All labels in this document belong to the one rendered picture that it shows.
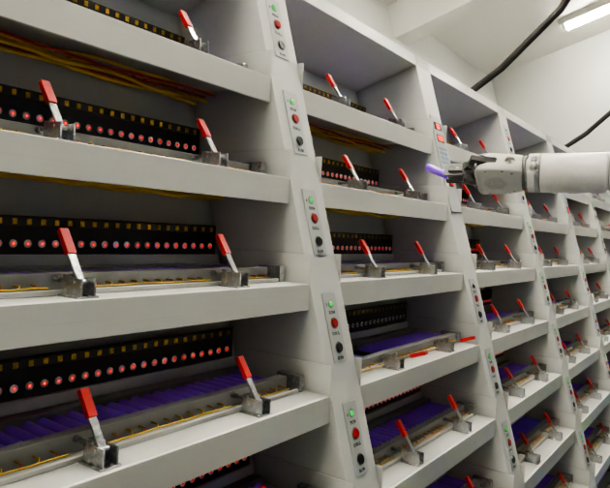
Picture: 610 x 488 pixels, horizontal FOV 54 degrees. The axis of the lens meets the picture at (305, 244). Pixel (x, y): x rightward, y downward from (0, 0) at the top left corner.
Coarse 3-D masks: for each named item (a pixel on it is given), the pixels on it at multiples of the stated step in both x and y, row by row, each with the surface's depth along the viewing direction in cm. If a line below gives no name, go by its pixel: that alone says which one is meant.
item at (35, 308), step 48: (0, 240) 79; (48, 240) 85; (96, 240) 91; (144, 240) 98; (192, 240) 107; (0, 288) 66; (48, 288) 72; (96, 288) 75; (144, 288) 81; (192, 288) 87; (240, 288) 90; (288, 288) 98; (0, 336) 60; (48, 336) 64; (96, 336) 69
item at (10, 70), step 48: (96, 0) 106; (96, 96) 101; (144, 96) 110; (336, 96) 169; (336, 144) 163; (0, 192) 84; (48, 192) 90; (96, 192) 97; (480, 288) 224; (144, 336) 97
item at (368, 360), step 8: (440, 336) 152; (448, 336) 154; (408, 344) 139; (416, 344) 139; (424, 344) 143; (432, 344) 146; (376, 352) 127; (384, 352) 127; (392, 352) 129; (400, 352) 132; (408, 352) 136; (368, 360) 121; (376, 360) 124
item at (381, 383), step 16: (416, 320) 167; (432, 320) 164; (352, 336) 142; (464, 336) 159; (432, 352) 142; (448, 352) 143; (464, 352) 148; (384, 368) 123; (416, 368) 127; (432, 368) 133; (448, 368) 141; (368, 384) 110; (384, 384) 115; (400, 384) 121; (416, 384) 127; (368, 400) 110
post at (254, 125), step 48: (240, 0) 113; (240, 48) 113; (288, 48) 115; (240, 96) 113; (240, 144) 113; (288, 144) 108; (240, 240) 112; (288, 240) 106; (336, 288) 109; (240, 336) 112; (288, 336) 105; (336, 384) 102; (336, 432) 99
